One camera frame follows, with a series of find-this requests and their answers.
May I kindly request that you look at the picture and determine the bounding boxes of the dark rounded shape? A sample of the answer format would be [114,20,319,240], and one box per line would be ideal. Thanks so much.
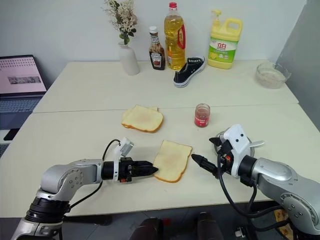
[194,211,224,240]
[129,216,164,240]

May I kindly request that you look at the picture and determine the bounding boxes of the cooking oil bottle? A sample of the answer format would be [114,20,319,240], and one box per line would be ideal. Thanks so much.
[163,1,187,71]

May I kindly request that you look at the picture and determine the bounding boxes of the black canvas sneaker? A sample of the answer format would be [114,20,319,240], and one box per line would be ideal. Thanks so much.
[173,56,207,89]

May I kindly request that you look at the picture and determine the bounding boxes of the brown ketchup bottle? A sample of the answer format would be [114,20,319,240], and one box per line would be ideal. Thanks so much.
[148,26,166,71]

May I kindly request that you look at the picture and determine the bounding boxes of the single toast bread slice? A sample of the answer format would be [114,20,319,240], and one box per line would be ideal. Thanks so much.
[152,139,194,184]

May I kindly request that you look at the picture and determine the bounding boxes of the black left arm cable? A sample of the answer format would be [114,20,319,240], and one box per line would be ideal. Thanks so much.
[67,138,121,210]

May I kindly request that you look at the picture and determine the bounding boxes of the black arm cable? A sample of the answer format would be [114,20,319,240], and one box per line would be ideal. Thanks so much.
[67,138,121,210]
[216,152,285,232]

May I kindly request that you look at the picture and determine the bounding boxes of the dried flower bouquet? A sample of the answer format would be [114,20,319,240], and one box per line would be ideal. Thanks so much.
[103,0,139,46]

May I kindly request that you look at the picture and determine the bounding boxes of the yellow dish soap jug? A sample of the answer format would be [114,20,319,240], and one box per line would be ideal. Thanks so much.
[207,9,244,70]

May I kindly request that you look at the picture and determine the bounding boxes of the black flat object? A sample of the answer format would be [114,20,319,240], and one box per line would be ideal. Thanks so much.
[3,128,20,142]

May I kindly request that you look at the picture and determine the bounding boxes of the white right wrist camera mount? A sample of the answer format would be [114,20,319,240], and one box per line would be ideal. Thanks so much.
[223,124,252,179]

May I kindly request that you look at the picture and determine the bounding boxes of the open laptop computer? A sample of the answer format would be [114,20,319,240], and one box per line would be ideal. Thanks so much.
[0,54,49,131]

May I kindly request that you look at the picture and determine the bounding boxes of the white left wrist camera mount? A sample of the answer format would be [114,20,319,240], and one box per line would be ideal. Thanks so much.
[112,136,136,182]

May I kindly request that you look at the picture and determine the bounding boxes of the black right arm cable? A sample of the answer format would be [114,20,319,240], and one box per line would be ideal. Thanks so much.
[216,152,285,232]

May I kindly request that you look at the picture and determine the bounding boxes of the clear glass bowl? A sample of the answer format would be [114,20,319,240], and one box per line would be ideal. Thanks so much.
[255,62,292,90]

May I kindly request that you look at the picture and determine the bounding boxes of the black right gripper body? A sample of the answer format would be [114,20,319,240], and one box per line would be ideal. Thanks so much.
[215,140,235,177]

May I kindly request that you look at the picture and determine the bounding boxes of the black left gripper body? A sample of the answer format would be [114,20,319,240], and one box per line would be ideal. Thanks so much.
[119,156,141,184]

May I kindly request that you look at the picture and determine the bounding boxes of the clear glass dish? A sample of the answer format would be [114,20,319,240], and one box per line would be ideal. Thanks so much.
[213,129,256,159]

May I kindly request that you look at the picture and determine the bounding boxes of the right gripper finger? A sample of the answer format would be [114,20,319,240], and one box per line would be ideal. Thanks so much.
[208,136,223,152]
[191,153,219,179]

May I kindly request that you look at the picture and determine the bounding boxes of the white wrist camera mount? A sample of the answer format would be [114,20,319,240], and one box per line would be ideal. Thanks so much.
[112,136,136,182]
[223,124,252,179]

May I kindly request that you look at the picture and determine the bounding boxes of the small red jam jar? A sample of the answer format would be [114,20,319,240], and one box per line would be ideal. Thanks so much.
[194,103,211,128]

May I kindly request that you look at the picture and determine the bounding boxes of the white ceramic vase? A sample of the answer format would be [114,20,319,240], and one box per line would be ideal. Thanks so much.
[117,41,141,76]

